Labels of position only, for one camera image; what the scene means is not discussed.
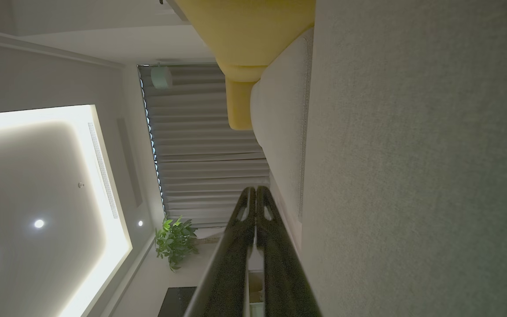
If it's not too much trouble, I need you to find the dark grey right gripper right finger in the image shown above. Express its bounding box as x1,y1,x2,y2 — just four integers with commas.
257,186,323,317

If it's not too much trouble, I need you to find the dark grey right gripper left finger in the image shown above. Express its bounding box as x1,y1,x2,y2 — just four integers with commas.
184,187,257,317

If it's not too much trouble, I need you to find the green plant with white pot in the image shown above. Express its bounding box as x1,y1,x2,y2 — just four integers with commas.
154,215,222,272

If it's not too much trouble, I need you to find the black television screen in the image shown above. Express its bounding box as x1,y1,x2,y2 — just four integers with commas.
157,287,197,317

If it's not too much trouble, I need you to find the grey pleated curtain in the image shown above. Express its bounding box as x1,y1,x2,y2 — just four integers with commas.
138,64,272,228

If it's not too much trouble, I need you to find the yellow sofa backrest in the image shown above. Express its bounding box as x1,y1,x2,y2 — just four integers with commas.
173,0,316,131

